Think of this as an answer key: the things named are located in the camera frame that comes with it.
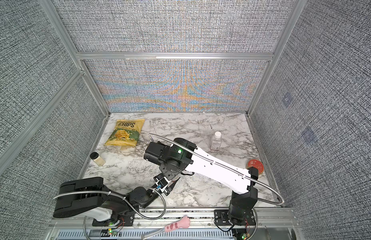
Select clear bottle purple label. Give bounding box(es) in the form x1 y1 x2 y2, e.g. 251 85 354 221
210 134 222 151

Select white bottle cap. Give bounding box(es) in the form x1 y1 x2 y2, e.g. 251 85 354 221
214 132 221 139

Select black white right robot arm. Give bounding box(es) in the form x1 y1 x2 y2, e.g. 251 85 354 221
144 138 258 226

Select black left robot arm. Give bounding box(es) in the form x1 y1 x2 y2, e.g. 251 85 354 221
53 177 159 223

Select pink cat paw stick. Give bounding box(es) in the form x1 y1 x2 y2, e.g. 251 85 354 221
141 216 190 240

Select yellow green chips bag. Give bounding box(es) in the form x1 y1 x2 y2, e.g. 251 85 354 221
105 119 145 147

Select small jar black lid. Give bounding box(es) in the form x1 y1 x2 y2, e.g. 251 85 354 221
90 152 106 167

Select round gold tin red lid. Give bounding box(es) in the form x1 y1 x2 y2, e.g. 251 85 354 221
246 159 264 175

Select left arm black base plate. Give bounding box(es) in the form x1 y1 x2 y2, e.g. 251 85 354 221
92 215 135 228

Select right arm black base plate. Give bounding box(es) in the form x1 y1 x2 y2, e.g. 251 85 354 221
213 209 256 229

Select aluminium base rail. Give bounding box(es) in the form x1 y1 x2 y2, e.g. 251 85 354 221
44 208 305 240

